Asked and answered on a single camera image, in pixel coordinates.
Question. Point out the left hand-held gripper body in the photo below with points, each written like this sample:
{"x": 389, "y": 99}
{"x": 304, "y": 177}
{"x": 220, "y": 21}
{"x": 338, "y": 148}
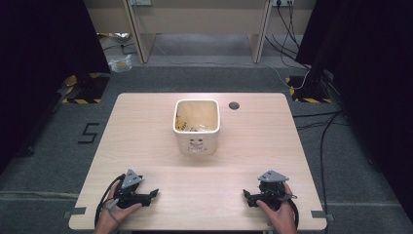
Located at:
{"x": 130, "y": 193}

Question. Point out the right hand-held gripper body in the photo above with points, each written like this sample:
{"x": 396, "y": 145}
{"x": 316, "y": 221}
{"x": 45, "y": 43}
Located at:
{"x": 272, "y": 190}

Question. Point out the white square bin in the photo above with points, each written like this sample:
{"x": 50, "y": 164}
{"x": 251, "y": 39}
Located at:
{"x": 196, "y": 143}

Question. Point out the person's left hand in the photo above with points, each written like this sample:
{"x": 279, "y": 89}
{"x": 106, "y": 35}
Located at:
{"x": 117, "y": 216}

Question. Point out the person's right hand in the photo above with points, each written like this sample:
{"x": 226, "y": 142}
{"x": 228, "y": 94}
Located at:
{"x": 280, "y": 217}

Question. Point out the grey tape strip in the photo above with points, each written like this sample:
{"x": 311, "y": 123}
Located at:
{"x": 75, "y": 213}
{"x": 319, "y": 214}

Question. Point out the yellow wrapper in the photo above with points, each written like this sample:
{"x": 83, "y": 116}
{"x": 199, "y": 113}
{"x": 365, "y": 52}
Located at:
{"x": 180, "y": 124}

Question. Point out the dark round table grommet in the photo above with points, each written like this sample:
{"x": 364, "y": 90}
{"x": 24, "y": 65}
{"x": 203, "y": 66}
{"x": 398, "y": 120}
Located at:
{"x": 233, "y": 105}

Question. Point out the black yellow striped stand base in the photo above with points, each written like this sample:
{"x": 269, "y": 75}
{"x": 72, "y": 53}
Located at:
{"x": 85, "y": 89}
{"x": 308, "y": 92}

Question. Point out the clear plastic bag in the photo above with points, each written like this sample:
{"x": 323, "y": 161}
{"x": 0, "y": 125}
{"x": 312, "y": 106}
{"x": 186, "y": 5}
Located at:
{"x": 120, "y": 63}

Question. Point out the black curtain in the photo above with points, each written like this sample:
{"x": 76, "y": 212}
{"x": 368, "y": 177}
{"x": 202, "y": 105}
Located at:
{"x": 42, "y": 65}
{"x": 373, "y": 81}

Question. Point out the crumpled silver foil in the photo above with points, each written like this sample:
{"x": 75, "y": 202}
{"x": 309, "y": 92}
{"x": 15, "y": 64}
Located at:
{"x": 117, "y": 36}

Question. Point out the light wooden desk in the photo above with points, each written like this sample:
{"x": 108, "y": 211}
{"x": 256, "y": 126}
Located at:
{"x": 198, "y": 19}

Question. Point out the wall power socket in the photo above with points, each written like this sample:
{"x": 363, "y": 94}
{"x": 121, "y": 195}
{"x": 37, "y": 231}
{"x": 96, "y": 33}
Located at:
{"x": 283, "y": 2}
{"x": 140, "y": 2}

